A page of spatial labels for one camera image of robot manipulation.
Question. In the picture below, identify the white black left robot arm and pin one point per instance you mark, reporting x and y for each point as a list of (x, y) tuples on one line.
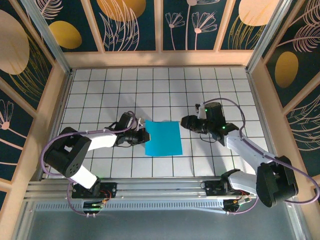
[(100, 141)]

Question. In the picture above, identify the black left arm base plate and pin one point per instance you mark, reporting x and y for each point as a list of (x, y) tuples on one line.
[(110, 187)]

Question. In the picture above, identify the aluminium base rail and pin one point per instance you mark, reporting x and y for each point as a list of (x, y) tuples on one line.
[(160, 187)]

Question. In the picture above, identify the aluminium frame post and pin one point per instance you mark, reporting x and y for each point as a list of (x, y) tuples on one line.
[(267, 32), (47, 32)]

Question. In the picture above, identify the grey translucent panel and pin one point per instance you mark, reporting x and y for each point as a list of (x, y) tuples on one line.
[(160, 225)]

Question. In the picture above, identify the small controller board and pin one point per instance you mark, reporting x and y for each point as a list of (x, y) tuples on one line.
[(235, 203), (93, 205)]

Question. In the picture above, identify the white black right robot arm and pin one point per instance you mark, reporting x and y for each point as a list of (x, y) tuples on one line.
[(245, 147)]

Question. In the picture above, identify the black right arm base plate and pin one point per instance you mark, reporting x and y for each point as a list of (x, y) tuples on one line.
[(212, 191)]

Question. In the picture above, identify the blue paper sheet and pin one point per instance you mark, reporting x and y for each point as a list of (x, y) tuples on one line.
[(165, 140)]

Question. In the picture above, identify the aluminium side rail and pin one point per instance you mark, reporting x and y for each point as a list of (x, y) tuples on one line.
[(258, 100), (64, 100)]

